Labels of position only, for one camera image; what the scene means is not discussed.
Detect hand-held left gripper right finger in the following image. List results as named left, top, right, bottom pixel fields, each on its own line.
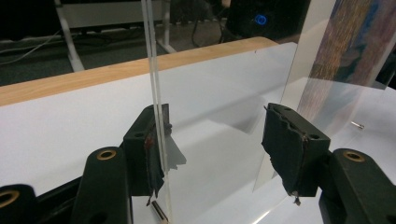
left=261, top=102, right=332, bottom=207

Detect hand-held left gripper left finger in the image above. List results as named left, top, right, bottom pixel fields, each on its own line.
left=122, top=104, right=173, bottom=207

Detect white board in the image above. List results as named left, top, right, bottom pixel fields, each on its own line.
left=0, top=41, right=396, bottom=224

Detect black device with blue light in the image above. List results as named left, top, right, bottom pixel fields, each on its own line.
left=225, top=0, right=312, bottom=42

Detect black floor cables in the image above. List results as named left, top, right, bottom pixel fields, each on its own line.
left=190, top=17, right=227, bottom=49

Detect white desk frame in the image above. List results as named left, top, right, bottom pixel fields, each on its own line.
left=53, top=0, right=179, bottom=73

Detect white floor cable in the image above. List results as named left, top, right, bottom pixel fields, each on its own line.
left=0, top=29, right=64, bottom=67

